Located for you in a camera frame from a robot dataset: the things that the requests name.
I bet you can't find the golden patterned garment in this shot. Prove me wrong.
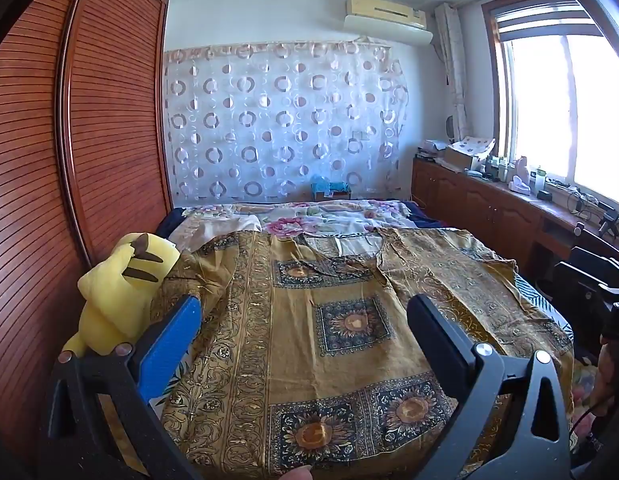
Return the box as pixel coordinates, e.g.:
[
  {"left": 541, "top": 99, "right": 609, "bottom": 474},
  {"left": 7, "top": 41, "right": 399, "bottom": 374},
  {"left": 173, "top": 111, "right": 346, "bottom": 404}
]
[{"left": 151, "top": 229, "right": 574, "bottom": 479}]

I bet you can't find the palm leaf blanket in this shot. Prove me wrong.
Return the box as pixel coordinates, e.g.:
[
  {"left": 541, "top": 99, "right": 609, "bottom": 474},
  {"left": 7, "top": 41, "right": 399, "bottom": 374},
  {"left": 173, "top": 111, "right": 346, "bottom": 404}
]
[{"left": 515, "top": 273, "right": 574, "bottom": 342}]

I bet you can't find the brown wooden cabinet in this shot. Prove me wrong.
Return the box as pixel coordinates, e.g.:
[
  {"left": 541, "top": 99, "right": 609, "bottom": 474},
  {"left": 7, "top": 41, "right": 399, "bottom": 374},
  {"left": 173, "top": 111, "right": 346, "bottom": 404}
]
[{"left": 410, "top": 155, "right": 619, "bottom": 281}]

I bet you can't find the yellow plush toy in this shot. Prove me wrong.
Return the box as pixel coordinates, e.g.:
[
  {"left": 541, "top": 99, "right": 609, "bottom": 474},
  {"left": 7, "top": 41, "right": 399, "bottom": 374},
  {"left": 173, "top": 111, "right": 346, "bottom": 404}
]
[{"left": 63, "top": 233, "right": 180, "bottom": 358}]

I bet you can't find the navy blue bedsheet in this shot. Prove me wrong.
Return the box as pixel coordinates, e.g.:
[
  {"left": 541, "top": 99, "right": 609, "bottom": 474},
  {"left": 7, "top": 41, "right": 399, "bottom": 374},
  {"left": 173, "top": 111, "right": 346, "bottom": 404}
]
[{"left": 156, "top": 200, "right": 443, "bottom": 240}]

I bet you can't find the cardboard box on cabinet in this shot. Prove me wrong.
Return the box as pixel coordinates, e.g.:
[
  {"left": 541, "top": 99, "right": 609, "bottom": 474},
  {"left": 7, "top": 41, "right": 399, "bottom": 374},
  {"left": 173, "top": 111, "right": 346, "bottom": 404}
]
[{"left": 444, "top": 136, "right": 496, "bottom": 170}]

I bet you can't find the window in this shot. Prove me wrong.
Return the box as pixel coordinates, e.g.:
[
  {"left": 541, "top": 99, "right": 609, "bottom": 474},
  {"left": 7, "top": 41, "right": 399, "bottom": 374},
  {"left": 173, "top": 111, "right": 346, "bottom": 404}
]
[{"left": 482, "top": 0, "right": 619, "bottom": 206}]

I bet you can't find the blue toy at headboard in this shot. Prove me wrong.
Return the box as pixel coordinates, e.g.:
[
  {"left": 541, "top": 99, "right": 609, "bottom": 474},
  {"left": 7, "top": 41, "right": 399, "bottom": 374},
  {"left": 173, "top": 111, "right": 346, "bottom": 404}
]
[{"left": 309, "top": 176, "right": 352, "bottom": 202}]

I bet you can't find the tied side curtain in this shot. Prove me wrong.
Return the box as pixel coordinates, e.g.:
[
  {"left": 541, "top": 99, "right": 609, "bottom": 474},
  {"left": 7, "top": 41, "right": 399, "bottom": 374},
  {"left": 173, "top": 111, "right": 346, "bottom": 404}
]
[{"left": 434, "top": 3, "right": 472, "bottom": 141}]

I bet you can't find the floral quilt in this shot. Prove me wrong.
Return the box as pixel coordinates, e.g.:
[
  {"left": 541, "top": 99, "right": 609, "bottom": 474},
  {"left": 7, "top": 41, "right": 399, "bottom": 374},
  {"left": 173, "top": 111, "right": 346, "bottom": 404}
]
[{"left": 168, "top": 200, "right": 416, "bottom": 252}]

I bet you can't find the brown louvered wardrobe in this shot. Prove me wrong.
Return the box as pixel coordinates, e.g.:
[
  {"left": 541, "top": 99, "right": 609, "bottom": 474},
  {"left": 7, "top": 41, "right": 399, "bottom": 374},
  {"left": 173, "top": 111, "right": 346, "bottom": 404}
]
[{"left": 0, "top": 0, "right": 172, "bottom": 461}]

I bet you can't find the white air conditioner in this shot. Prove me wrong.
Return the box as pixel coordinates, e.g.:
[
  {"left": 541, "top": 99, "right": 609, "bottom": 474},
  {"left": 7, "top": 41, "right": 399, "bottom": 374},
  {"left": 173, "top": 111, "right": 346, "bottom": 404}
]
[{"left": 344, "top": 0, "right": 433, "bottom": 47}]

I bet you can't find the white circle-pattern curtain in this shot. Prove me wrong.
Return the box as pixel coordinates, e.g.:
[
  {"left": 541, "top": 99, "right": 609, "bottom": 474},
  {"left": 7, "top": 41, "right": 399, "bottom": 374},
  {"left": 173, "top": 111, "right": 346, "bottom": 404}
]
[{"left": 163, "top": 41, "right": 409, "bottom": 206}]

